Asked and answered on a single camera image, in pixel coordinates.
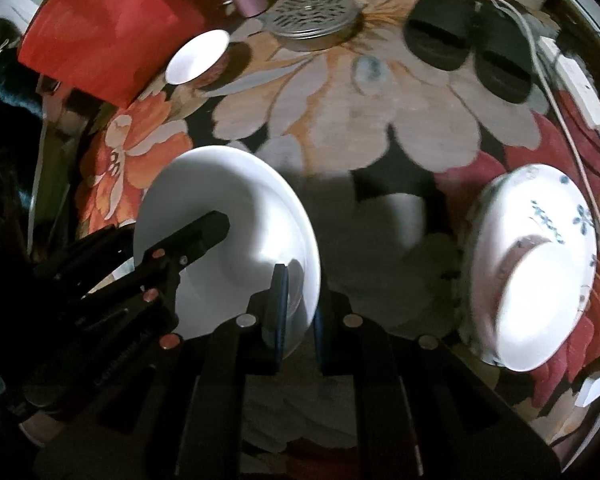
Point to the white rectangular object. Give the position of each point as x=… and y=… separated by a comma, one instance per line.
x=597, y=390

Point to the black slipper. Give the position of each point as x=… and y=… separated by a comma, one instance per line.
x=440, y=30
x=505, y=60

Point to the small bear print plate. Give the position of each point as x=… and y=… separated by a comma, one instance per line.
x=530, y=200

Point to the floral blanket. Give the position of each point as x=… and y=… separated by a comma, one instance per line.
x=370, y=125

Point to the white bowl brown outside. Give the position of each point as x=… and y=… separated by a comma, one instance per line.
x=535, y=320
x=195, y=55
x=240, y=200

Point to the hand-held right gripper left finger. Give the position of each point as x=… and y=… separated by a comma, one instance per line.
x=280, y=305

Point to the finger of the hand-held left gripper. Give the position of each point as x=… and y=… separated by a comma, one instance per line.
x=200, y=235
x=90, y=252

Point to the red paper bag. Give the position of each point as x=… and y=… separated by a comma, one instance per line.
x=105, y=25

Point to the white power strip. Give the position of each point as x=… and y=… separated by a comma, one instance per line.
x=580, y=85

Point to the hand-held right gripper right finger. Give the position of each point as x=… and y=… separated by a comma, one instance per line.
x=319, y=340

